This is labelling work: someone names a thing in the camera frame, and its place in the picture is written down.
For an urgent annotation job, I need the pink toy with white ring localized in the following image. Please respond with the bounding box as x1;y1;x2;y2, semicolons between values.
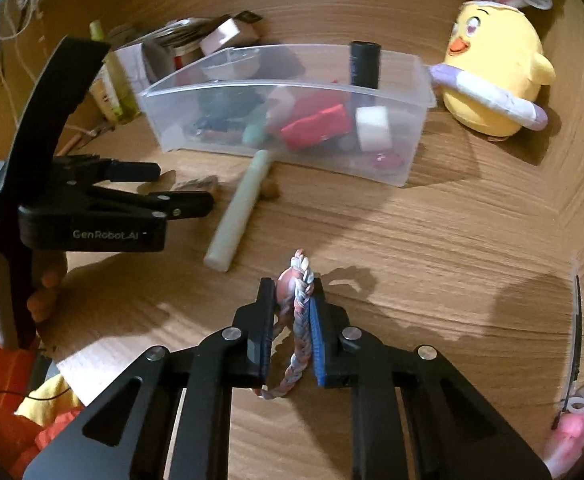
544;385;584;478

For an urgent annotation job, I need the braided bracelet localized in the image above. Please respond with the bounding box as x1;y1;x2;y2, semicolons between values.
257;248;317;401

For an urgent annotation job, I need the yellow-green bottle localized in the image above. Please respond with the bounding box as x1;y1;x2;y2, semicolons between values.
89;20;140;126

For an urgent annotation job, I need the dark green pouch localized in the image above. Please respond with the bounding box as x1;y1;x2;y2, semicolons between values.
199;90;263;127

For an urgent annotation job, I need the black cylindrical bottle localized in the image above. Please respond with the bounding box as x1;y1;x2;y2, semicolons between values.
349;41;383;90

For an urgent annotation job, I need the white foam block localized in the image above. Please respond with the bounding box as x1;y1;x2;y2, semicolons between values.
356;106;391;152

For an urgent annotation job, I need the red block in bin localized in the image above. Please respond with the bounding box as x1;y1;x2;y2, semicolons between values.
280;104;349;150

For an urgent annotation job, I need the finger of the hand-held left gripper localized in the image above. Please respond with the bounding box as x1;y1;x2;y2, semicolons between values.
57;187;215;222
54;156;161;202

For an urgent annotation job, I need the pale green tube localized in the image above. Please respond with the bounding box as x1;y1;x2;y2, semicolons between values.
203;150;275;271

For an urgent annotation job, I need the small pink object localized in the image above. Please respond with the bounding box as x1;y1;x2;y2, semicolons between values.
371;151;403;172

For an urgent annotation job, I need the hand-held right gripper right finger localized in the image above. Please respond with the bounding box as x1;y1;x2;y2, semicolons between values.
309;280;555;480

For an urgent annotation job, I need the yellow cloth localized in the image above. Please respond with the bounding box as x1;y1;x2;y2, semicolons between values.
17;374;82;428

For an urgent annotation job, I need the clear plastic storage bin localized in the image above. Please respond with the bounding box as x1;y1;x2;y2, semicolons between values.
137;44;437;188

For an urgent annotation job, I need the thin black strip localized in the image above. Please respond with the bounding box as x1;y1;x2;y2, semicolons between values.
564;260;584;411

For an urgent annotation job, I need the person's left hand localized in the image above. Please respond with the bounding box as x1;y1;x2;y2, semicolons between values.
0;242;68;321

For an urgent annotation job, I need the grey rolled sheet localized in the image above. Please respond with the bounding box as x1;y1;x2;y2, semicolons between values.
142;42;173;83

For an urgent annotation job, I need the small cardboard box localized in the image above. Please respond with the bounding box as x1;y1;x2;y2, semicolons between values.
199;10;263;56

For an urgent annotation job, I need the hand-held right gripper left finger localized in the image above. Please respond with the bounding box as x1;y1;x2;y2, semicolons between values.
22;276;279;480

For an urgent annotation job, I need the yellow chick plush toy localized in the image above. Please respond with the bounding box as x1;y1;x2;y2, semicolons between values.
429;0;557;142

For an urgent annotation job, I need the wooden pencil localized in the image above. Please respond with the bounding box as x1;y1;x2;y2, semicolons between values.
56;120;114;157

